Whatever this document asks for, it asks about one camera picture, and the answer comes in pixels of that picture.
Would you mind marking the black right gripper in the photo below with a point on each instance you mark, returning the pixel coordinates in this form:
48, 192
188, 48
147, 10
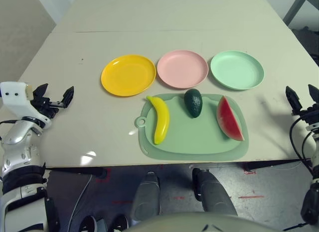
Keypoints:
311, 117

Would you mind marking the mint green plastic plate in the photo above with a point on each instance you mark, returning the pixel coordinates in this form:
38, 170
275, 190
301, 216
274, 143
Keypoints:
236, 69

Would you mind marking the grey left robot leg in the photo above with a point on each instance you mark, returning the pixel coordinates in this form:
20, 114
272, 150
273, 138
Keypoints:
147, 199

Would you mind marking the pink plastic plate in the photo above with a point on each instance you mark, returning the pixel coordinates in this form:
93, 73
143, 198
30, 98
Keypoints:
182, 68

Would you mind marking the grey robot leg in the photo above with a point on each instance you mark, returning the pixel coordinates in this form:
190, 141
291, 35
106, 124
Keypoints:
214, 194
147, 199

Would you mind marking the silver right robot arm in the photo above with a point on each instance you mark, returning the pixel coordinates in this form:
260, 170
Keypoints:
314, 147

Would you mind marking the red toy watermelon slice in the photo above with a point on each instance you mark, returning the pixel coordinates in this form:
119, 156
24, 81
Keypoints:
228, 119

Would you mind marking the dark green toy avocado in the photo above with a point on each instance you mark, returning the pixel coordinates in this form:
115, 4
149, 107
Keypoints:
193, 103

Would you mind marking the yellow plastic plate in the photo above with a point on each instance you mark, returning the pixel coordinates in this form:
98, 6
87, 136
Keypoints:
128, 76

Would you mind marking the grey right robot leg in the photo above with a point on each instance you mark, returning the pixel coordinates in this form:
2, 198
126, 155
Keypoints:
214, 194

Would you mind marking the side table with dark frame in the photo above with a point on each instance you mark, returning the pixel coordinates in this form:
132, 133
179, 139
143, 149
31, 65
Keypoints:
292, 10

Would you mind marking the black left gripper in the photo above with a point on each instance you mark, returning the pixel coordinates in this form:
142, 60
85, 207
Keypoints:
47, 107

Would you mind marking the yellow toy banana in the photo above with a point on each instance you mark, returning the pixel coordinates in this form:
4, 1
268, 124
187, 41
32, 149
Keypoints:
163, 119

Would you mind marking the green cutting board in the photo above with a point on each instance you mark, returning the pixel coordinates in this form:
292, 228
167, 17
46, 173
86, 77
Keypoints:
194, 134

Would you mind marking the grey robot torso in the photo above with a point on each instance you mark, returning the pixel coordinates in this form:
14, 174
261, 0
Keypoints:
199, 223

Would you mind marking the black glossy rounded object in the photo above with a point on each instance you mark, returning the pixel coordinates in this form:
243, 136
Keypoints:
120, 222
88, 224

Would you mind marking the black table frame bar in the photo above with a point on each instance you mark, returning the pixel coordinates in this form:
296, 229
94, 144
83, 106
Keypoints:
74, 172
274, 164

